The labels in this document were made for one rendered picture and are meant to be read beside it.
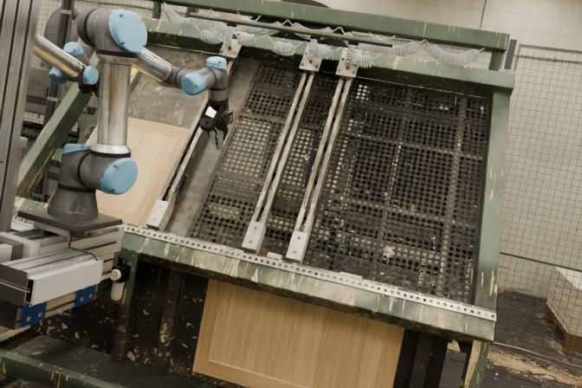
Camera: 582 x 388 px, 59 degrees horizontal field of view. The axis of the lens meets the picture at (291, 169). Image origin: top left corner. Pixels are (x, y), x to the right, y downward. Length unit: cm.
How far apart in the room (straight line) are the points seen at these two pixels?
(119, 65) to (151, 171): 103
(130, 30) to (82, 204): 55
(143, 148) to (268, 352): 113
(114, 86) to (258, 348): 141
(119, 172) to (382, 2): 608
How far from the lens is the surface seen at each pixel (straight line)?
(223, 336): 252
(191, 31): 298
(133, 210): 244
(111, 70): 158
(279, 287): 212
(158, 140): 262
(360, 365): 243
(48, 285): 150
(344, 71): 265
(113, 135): 160
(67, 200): 173
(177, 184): 239
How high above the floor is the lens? 142
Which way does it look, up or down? 4 degrees down
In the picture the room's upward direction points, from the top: 11 degrees clockwise
